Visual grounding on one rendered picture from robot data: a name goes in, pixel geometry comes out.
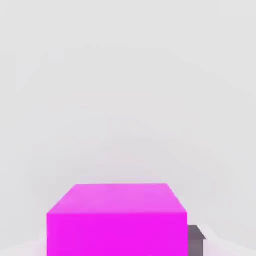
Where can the small magenta cube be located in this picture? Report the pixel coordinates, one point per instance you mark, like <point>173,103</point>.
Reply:
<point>118,230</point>

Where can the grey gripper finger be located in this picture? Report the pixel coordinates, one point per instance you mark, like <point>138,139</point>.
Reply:
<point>195,242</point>

